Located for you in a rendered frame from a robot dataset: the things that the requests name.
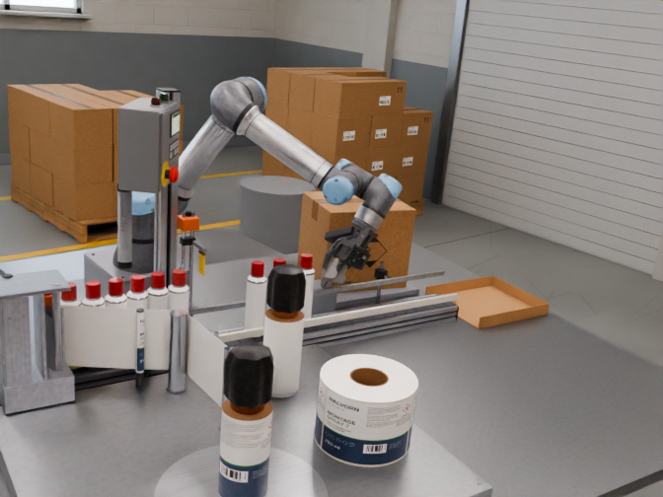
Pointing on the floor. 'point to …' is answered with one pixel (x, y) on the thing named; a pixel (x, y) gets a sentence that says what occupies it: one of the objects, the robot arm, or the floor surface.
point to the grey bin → (272, 210)
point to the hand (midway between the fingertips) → (323, 283)
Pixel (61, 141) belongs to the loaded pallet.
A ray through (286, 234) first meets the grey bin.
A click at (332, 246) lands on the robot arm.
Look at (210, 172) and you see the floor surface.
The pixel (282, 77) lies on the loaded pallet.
